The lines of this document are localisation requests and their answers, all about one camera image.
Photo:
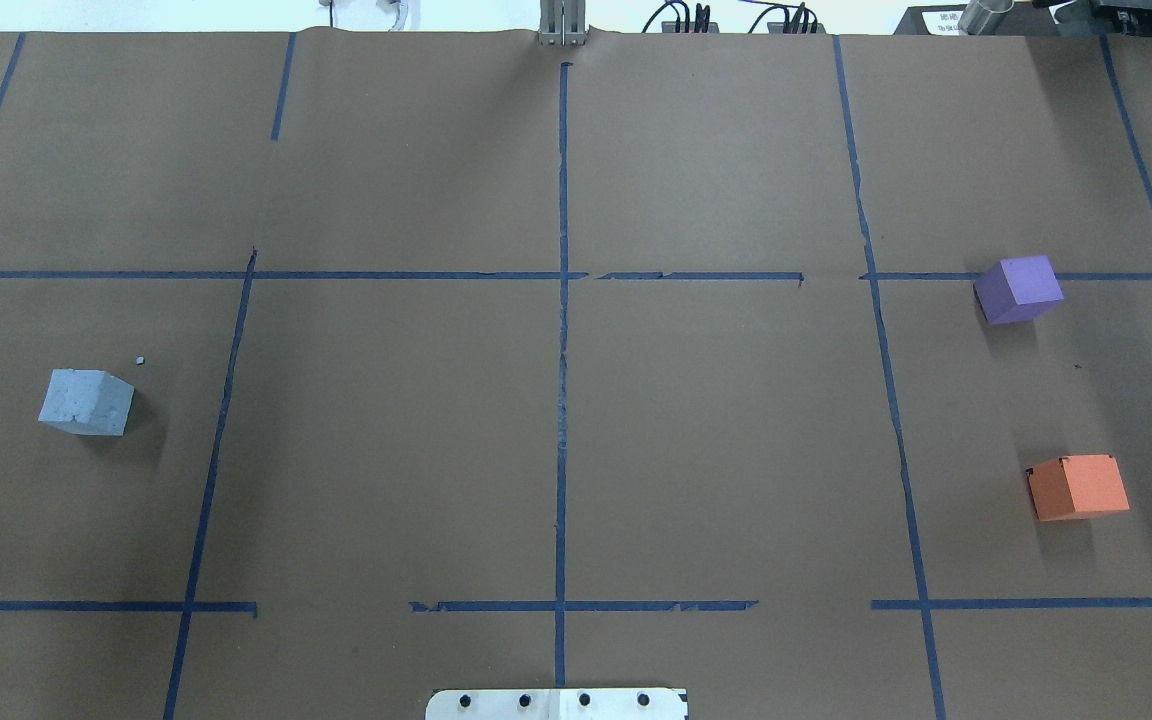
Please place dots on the light blue foam block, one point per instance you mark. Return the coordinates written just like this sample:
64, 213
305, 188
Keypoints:
87, 402

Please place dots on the purple foam block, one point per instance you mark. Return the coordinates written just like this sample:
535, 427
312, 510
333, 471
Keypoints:
1016, 290

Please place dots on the orange foam block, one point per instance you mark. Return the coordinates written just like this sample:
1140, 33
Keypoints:
1077, 487

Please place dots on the silver metal cup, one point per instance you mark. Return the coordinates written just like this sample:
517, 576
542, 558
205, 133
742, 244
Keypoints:
983, 17

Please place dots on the aluminium frame post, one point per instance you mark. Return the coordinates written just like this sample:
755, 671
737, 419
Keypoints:
563, 23

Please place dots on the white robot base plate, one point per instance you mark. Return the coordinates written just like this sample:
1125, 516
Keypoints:
560, 703

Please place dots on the black cable plugs left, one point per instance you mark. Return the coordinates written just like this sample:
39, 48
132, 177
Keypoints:
681, 18

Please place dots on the black cable plugs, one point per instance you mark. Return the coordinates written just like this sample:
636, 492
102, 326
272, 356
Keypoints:
796, 18
681, 18

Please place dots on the black cable plugs right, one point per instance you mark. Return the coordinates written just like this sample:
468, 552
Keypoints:
796, 18

